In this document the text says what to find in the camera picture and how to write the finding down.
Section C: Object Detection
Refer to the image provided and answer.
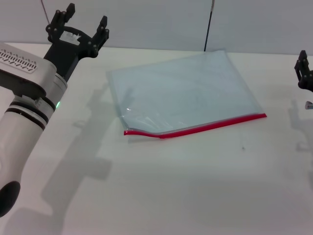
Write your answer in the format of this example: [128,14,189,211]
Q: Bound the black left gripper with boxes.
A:
[44,2,111,82]

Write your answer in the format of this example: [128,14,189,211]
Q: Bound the clear red-zip document bag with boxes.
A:
[106,48,268,142]

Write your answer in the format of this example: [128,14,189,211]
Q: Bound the thin black pole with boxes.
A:
[203,0,216,52]

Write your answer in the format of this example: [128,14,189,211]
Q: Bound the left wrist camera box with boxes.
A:
[0,43,57,98]

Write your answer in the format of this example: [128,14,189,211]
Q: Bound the thin red cable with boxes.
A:
[40,0,50,24]

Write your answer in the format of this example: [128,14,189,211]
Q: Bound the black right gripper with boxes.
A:
[294,49,313,93]

